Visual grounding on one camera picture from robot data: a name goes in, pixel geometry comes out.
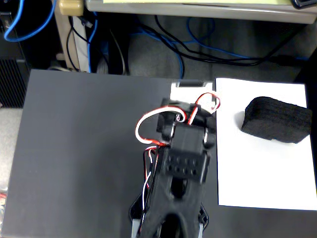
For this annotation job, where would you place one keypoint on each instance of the white paper sheet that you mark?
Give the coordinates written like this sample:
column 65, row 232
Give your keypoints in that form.
column 262, row 173

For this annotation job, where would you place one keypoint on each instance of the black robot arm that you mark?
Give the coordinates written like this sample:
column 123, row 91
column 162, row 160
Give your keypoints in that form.
column 178, row 193

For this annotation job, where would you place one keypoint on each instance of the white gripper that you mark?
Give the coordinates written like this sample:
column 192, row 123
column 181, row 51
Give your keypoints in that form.
column 179, row 106

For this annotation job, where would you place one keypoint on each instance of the grey desk top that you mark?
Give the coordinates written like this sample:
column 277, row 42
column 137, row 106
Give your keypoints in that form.
column 198, row 11

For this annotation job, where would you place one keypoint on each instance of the clear bag with red parts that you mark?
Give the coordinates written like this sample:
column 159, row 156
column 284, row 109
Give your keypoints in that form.
column 2, row 198

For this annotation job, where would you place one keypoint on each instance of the black ribbed computer case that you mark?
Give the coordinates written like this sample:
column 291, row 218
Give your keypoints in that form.
column 12, row 84

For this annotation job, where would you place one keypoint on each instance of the black device on desk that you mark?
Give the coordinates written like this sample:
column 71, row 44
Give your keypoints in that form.
column 303, row 3

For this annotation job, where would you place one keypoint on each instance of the grey table clamp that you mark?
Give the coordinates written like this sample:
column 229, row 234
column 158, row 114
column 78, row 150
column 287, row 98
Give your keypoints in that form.
column 201, row 230
column 135, row 229

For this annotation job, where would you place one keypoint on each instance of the beige plastic box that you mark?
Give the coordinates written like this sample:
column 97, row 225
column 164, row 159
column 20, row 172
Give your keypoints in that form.
column 70, row 7

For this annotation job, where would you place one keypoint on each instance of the beige desk leg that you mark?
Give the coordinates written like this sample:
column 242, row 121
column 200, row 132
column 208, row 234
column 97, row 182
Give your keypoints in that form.
column 79, row 49

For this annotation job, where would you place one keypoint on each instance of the yellow-green paper sheet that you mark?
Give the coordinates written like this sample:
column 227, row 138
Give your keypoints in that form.
column 198, row 1

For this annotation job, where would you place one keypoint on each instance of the black foam cube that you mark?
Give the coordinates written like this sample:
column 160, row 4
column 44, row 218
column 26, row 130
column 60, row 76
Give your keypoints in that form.
column 277, row 121

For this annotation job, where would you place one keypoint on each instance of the black table mat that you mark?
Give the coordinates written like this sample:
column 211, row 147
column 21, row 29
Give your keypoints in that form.
column 74, row 161

